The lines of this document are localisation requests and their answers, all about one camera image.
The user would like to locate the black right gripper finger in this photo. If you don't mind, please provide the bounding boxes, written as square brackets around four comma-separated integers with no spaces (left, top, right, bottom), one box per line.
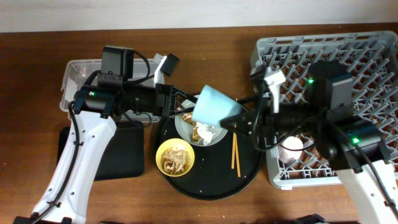
[220,113,249,136]
[236,95,261,105]

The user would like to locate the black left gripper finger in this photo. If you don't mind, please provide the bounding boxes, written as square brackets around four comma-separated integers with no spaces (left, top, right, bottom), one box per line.
[175,87,198,103]
[168,107,195,118]

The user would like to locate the gold candy wrapper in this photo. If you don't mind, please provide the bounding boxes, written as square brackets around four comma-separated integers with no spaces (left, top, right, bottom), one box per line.
[182,113,200,142]

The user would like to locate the light blue cup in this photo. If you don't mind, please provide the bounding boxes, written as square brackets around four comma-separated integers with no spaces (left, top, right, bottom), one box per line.
[192,85,243,128]

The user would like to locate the white tissue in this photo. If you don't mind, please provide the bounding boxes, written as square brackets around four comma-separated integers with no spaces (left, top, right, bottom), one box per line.
[195,123,214,146]

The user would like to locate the wooden chopstick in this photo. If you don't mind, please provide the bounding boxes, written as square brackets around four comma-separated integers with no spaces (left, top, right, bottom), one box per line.
[234,133,241,178]
[231,132,236,169]

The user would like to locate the yellow bowl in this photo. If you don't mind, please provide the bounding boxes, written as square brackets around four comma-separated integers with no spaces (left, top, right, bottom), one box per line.
[155,138,195,177]

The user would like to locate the food scraps pile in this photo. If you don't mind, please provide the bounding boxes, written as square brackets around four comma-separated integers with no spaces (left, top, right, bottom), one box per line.
[160,147,191,175]

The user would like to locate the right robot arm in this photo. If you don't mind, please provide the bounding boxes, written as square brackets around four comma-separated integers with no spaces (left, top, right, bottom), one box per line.
[220,61,397,223]

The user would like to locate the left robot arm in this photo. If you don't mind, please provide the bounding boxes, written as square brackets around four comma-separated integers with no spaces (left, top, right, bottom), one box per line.
[14,46,197,223]

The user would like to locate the clear plastic waste bin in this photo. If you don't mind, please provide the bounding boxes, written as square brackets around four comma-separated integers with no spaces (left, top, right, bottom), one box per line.
[60,58,164,123]

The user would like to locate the grey dishwasher rack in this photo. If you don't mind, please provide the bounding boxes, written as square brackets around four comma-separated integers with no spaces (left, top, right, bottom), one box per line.
[250,31,397,190]

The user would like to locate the pink cup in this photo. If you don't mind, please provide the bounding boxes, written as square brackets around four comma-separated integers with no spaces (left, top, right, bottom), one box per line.
[278,136,303,164]

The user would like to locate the round black tray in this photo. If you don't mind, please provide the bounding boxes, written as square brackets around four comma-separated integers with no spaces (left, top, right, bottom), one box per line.
[162,132,265,200]

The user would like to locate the black rectangular tray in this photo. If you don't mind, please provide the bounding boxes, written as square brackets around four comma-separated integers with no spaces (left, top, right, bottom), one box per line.
[56,120,146,181]

